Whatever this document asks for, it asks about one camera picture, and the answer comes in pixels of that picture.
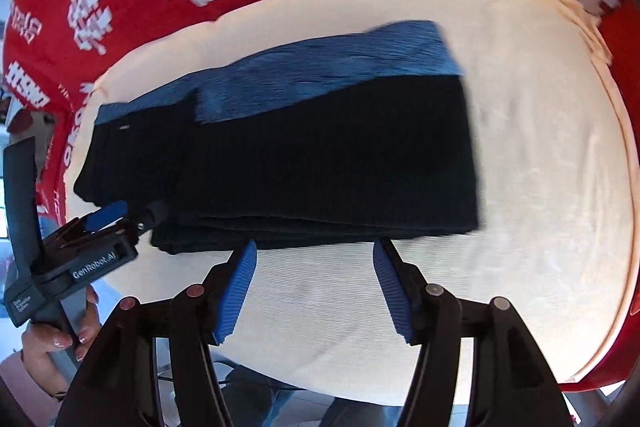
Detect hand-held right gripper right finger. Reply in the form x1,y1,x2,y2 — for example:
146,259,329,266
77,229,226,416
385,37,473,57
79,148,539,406
372,238,576,427

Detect person's left forearm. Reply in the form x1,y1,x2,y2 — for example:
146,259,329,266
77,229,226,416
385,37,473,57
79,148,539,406
0,347,66,404

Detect person's legs in jeans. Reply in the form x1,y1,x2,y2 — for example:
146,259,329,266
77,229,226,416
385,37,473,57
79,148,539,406
175,364,406,427

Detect black pants with blue cuffs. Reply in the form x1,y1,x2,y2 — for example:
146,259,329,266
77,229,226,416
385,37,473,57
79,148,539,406
74,19,488,255

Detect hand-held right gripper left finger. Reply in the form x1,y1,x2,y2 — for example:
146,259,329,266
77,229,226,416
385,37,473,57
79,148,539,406
55,239,258,427

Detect person's left hand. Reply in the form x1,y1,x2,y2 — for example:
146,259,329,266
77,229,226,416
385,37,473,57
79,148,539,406
22,285,101,396

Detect cream blanket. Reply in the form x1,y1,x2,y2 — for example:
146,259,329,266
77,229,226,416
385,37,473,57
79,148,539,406
47,0,631,403

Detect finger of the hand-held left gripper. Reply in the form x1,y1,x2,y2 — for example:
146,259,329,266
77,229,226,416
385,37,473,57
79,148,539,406
81,200,131,234
128,201,169,234

